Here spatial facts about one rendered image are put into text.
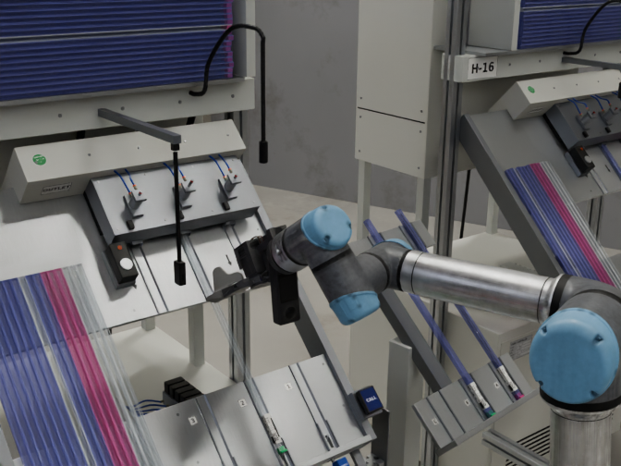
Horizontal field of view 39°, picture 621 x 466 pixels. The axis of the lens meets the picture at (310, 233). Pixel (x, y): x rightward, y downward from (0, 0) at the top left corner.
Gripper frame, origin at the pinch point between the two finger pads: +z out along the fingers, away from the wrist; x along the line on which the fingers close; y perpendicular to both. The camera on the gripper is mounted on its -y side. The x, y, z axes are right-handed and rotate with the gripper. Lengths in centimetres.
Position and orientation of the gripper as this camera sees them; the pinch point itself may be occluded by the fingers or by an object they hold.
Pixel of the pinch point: (240, 294)
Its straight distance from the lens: 169.6
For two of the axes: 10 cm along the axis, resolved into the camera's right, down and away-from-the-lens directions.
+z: -5.1, 3.2, 8.0
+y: -3.4, -9.3, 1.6
